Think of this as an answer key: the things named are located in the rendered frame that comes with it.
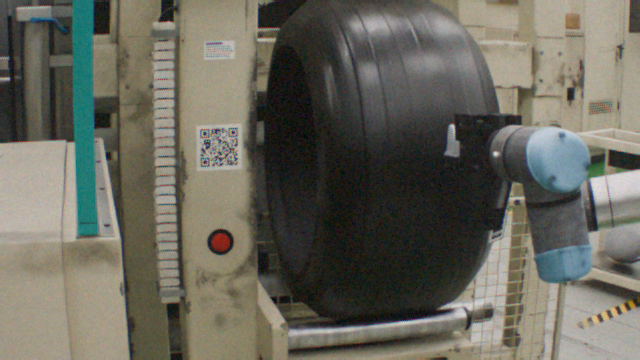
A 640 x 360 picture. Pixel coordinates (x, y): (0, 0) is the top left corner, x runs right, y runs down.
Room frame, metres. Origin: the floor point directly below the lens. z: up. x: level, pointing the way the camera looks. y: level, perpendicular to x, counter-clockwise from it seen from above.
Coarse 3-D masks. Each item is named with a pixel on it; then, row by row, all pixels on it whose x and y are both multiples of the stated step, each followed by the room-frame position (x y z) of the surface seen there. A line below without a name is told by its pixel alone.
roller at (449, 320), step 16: (336, 320) 1.48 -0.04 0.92; (352, 320) 1.48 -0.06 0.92; (368, 320) 1.48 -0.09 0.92; (384, 320) 1.48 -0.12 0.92; (400, 320) 1.49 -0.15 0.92; (416, 320) 1.49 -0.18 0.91; (432, 320) 1.50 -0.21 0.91; (448, 320) 1.51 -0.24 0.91; (464, 320) 1.51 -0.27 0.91; (288, 336) 1.43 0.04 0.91; (304, 336) 1.44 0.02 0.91; (320, 336) 1.44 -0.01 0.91; (336, 336) 1.45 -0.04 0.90; (352, 336) 1.46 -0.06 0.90; (368, 336) 1.47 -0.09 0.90; (384, 336) 1.47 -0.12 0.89; (400, 336) 1.49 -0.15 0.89; (416, 336) 1.50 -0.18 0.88
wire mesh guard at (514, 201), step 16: (496, 272) 2.07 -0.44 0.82; (496, 288) 2.07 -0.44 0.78; (560, 288) 2.11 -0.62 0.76; (288, 304) 1.94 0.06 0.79; (304, 304) 1.94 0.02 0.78; (560, 304) 2.11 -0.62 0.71; (480, 320) 2.06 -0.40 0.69; (544, 320) 2.11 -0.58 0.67; (560, 320) 2.11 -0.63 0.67; (560, 336) 2.11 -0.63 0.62; (480, 352) 2.06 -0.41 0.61
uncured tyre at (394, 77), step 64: (320, 0) 1.58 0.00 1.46; (384, 0) 1.58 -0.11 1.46; (320, 64) 1.43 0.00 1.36; (384, 64) 1.41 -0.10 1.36; (448, 64) 1.43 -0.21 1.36; (320, 128) 1.40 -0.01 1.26; (384, 128) 1.35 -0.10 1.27; (448, 128) 1.38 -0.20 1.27; (320, 192) 1.39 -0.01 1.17; (384, 192) 1.34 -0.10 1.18; (448, 192) 1.36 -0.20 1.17; (320, 256) 1.40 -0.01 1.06; (384, 256) 1.36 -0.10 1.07; (448, 256) 1.39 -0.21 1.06
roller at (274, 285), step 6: (258, 276) 1.72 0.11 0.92; (264, 276) 1.72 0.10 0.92; (270, 276) 1.72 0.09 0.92; (276, 276) 1.73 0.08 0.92; (282, 276) 1.73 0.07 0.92; (264, 282) 1.71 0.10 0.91; (270, 282) 1.71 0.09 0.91; (276, 282) 1.71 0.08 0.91; (282, 282) 1.72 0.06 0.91; (264, 288) 1.71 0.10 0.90; (270, 288) 1.71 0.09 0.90; (276, 288) 1.71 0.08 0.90; (282, 288) 1.71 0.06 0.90; (288, 288) 1.72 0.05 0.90; (270, 294) 1.71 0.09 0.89; (276, 294) 1.72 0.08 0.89; (282, 294) 1.72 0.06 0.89; (288, 294) 1.72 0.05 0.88
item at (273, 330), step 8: (264, 296) 1.52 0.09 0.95; (264, 304) 1.48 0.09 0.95; (272, 304) 1.48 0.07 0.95; (264, 312) 1.45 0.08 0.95; (272, 312) 1.44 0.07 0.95; (264, 320) 1.44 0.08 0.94; (272, 320) 1.40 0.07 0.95; (280, 320) 1.40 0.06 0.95; (264, 328) 1.44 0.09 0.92; (272, 328) 1.39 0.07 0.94; (280, 328) 1.39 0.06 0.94; (288, 328) 1.41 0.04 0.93; (264, 336) 1.44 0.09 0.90; (272, 336) 1.39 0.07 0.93; (280, 336) 1.39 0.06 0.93; (264, 344) 1.44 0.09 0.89; (272, 344) 1.39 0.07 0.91; (280, 344) 1.39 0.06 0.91; (264, 352) 1.44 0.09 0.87; (272, 352) 1.39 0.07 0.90; (280, 352) 1.39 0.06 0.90
